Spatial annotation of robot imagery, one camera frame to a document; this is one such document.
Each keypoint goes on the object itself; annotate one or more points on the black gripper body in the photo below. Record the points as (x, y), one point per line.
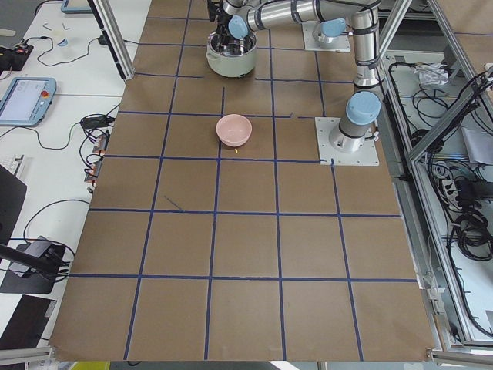
(223, 28)

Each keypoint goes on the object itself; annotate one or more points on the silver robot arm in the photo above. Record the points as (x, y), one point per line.
(325, 32)
(235, 20)

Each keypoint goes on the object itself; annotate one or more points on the pale green cooking pot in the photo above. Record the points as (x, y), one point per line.
(231, 57)

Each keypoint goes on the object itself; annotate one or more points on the pink bowl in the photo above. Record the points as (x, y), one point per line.
(234, 130)

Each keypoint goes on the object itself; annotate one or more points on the blue teach pendant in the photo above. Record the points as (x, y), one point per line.
(27, 100)
(76, 7)

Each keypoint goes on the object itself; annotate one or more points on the paper cup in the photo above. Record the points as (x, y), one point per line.
(60, 38)

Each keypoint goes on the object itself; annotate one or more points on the aluminium frame post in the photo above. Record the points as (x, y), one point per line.
(108, 26)

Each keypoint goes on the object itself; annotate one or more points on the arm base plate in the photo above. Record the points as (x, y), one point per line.
(336, 149)
(339, 44)

